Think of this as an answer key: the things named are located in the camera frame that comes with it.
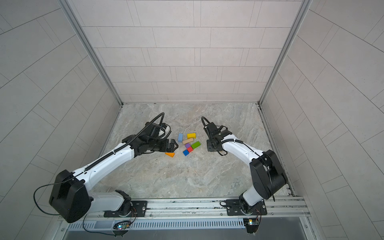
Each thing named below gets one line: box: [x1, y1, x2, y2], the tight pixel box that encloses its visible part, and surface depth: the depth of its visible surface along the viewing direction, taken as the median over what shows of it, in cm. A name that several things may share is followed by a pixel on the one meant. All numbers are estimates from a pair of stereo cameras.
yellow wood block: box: [187, 133, 197, 139], surface depth 99 cm
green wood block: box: [191, 141, 202, 150], surface depth 96 cm
